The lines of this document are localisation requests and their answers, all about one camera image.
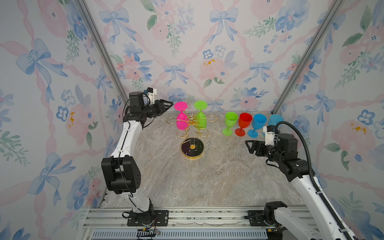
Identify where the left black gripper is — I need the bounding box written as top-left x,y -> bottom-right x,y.
142,100 -> 174,119

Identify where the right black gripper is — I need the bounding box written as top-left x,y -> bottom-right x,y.
245,140 -> 284,166

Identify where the pink wine glass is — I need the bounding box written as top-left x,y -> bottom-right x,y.
175,102 -> 189,131

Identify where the bright blue wine glass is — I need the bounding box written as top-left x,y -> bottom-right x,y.
248,114 -> 267,138

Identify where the red wine glass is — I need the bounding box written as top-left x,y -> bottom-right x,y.
235,113 -> 253,137

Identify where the green wine glass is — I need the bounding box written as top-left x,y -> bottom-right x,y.
223,112 -> 239,136
194,101 -> 208,129

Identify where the teal blue wine glass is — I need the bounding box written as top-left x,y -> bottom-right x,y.
263,114 -> 284,129

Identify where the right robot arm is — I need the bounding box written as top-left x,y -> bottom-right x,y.
245,133 -> 357,240

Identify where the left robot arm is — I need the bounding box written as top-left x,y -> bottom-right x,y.
101,88 -> 173,226

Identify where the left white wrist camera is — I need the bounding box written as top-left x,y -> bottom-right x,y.
145,87 -> 157,104

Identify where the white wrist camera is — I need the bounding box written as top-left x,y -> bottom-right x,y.
145,87 -> 157,104
263,125 -> 277,146

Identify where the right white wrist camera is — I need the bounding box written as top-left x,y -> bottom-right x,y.
263,125 -> 277,146

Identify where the left aluminium corner post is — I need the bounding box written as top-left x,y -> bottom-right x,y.
74,0 -> 129,114

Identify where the aluminium corner post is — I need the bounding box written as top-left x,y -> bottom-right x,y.
74,0 -> 129,114
271,0 -> 345,114

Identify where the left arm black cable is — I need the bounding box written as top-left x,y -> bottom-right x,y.
118,98 -> 157,211

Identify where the gold wire wine glass rack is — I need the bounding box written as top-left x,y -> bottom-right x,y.
167,114 -> 210,160

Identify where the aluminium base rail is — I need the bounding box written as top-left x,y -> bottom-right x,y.
76,206 -> 341,240

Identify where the right aluminium corner post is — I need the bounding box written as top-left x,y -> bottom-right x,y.
271,0 -> 345,114

